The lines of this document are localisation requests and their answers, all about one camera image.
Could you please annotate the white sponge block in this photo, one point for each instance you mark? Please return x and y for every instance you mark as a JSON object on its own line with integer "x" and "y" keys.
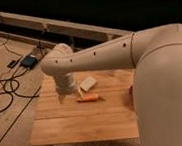
{"x": 88, "y": 83}

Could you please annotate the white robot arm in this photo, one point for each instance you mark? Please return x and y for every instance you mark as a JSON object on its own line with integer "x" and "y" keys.
{"x": 155, "y": 56}

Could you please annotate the blue black power box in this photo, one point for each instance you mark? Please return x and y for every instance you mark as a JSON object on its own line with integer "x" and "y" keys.
{"x": 29, "y": 62}

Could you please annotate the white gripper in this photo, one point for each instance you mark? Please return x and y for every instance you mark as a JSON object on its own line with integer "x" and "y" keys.
{"x": 65, "y": 90}

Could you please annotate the wooden table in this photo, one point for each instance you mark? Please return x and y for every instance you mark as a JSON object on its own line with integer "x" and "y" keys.
{"x": 110, "y": 118}

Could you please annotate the small black adapter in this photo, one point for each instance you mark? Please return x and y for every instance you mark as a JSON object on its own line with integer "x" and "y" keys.
{"x": 12, "y": 64}

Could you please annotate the orange carrot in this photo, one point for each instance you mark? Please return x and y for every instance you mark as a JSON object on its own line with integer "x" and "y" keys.
{"x": 88, "y": 98}

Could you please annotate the long metal rail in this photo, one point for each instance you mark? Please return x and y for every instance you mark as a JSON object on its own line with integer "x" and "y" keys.
{"x": 60, "y": 27}

